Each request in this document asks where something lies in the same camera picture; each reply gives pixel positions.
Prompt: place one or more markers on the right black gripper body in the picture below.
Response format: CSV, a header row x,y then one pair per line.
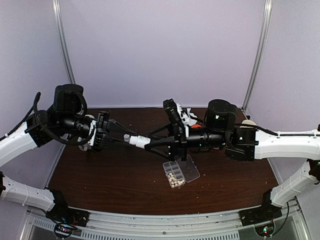
x,y
180,141

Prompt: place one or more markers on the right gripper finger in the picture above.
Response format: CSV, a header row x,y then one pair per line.
x,y
161,132
161,147

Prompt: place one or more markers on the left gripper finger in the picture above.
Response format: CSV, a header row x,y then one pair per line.
x,y
113,125
113,140

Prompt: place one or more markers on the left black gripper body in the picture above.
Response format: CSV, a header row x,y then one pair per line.
x,y
102,120

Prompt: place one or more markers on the shorter small white bottle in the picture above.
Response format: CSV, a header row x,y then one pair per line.
x,y
139,141

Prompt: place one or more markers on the orange pill bottle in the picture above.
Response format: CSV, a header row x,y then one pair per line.
x,y
195,126

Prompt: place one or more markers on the clear plastic pill organizer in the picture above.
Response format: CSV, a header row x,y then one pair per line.
x,y
184,171

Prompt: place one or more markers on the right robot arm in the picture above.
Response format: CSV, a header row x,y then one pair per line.
x,y
241,141

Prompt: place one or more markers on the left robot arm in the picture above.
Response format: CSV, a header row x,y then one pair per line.
x,y
65,121

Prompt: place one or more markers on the white pills in organizer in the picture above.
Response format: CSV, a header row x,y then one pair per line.
x,y
171,178

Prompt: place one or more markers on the beige pills in organizer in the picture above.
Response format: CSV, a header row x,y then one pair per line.
x,y
177,184

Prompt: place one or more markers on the taller small white bottle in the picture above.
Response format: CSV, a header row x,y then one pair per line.
x,y
127,137

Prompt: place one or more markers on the white floral mug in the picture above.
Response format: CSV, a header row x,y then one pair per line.
x,y
86,147

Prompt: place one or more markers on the cream ceramic mug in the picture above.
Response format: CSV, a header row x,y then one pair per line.
x,y
248,122

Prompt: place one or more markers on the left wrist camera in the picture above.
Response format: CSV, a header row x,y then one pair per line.
x,y
96,147

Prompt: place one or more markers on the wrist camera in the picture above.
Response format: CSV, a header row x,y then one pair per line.
x,y
96,147
177,115

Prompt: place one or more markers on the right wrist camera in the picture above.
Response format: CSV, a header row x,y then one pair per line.
x,y
177,115

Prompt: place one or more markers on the front aluminium rail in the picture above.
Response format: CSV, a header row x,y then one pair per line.
x,y
225,225

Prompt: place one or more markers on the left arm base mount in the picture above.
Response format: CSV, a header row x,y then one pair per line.
x,y
66,219

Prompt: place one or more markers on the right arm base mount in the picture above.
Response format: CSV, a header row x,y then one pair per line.
x,y
263,216

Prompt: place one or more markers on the left aluminium frame post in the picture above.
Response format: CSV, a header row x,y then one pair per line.
x,y
56,5

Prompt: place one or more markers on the aluminium frame post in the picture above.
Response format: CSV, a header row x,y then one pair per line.
x,y
264,30
56,5

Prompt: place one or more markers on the right aluminium frame post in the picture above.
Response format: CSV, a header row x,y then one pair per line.
x,y
264,30

